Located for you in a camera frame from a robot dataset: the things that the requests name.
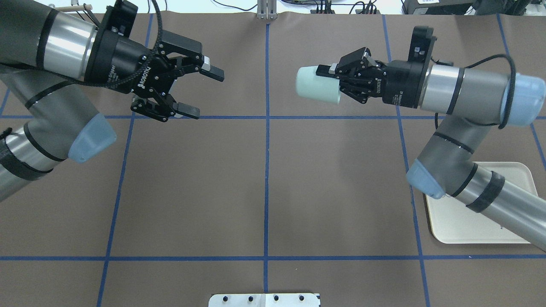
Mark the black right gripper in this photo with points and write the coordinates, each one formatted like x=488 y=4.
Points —
x=400 y=83

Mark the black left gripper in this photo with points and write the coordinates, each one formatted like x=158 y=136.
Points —
x=116 y=59

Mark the green cup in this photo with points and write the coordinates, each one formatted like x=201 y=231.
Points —
x=320 y=88

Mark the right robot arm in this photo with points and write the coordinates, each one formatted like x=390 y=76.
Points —
x=473 y=101

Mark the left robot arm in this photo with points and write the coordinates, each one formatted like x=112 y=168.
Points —
x=46 y=55

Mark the white mounting plate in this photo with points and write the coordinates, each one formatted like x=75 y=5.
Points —
x=265 y=300

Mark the aluminium frame post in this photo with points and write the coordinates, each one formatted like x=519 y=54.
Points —
x=267 y=10

